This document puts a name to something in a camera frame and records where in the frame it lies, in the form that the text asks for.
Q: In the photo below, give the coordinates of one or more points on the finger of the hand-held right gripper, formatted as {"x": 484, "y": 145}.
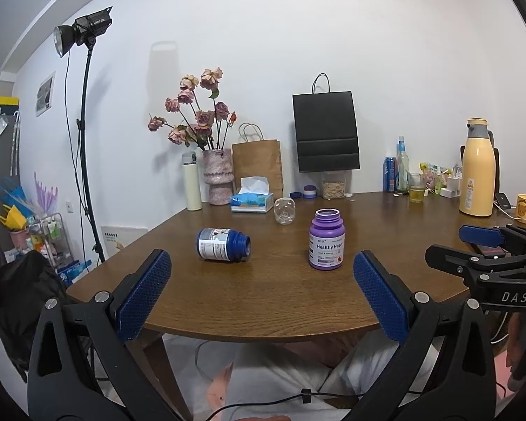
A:
{"x": 460, "y": 263}
{"x": 480, "y": 234}

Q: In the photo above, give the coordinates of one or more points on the clear bottle with blue cap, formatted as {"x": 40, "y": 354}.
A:
{"x": 402, "y": 169}

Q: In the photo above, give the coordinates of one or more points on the pink speckled vase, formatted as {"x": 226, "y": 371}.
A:
{"x": 218, "y": 177}

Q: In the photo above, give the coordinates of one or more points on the black cloth bag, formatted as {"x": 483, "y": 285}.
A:
{"x": 19, "y": 302}

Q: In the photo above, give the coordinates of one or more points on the purple plastic hangers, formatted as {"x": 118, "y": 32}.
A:
{"x": 46, "y": 193}

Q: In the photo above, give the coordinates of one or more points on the small purple jar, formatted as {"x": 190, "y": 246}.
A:
{"x": 309, "y": 191}

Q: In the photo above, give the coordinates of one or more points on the purple pill bottle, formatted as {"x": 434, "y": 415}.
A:
{"x": 327, "y": 242}

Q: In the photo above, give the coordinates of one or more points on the brown paper bag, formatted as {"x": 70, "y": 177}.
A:
{"x": 258, "y": 164}

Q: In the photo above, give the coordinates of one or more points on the white charger block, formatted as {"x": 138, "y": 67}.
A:
{"x": 451, "y": 184}

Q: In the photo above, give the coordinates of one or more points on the wall poster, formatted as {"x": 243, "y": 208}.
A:
{"x": 45, "y": 94}

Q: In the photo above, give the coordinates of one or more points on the clear glass cup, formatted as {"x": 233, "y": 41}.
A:
{"x": 284, "y": 211}

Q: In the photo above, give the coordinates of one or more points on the blue tissue box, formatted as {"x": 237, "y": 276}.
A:
{"x": 251, "y": 199}

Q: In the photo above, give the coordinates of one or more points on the white wall socket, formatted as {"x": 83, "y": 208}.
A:
{"x": 69, "y": 207}

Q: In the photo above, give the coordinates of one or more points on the white printed board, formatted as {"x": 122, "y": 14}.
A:
{"x": 122, "y": 241}

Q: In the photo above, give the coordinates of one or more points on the blue soda can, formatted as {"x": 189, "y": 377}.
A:
{"x": 389, "y": 174}

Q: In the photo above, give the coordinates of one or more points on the snack packets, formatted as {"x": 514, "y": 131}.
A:
{"x": 433, "y": 177}

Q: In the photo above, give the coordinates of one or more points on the yellow thermos jug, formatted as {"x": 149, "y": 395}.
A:
{"x": 477, "y": 171}

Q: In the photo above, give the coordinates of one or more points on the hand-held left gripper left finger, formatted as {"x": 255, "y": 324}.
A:
{"x": 143, "y": 294}

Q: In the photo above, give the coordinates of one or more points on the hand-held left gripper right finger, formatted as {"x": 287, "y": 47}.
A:
{"x": 379, "y": 299}

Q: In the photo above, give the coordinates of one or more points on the yellow box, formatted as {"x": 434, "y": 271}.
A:
{"x": 6, "y": 101}

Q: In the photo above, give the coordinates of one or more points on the person's white clothing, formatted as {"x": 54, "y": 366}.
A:
{"x": 280, "y": 372}

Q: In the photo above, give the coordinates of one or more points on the black studio light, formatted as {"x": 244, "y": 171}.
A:
{"x": 84, "y": 30}

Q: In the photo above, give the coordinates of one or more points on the black smartphone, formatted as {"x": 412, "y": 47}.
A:
{"x": 504, "y": 201}

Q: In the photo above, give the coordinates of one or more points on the blue pill bottle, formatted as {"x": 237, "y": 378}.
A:
{"x": 221, "y": 244}

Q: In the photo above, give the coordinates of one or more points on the white thermos bottle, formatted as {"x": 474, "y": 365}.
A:
{"x": 192, "y": 182}

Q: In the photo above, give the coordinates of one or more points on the clear container of oats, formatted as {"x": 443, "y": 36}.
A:
{"x": 332, "y": 185}

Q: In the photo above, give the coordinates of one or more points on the black paper bag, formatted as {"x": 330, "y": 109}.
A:
{"x": 326, "y": 133}

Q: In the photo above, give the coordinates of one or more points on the glass of yellow drink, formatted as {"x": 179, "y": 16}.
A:
{"x": 416, "y": 189}

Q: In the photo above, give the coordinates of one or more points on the dried pink roses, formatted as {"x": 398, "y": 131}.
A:
{"x": 196, "y": 114}

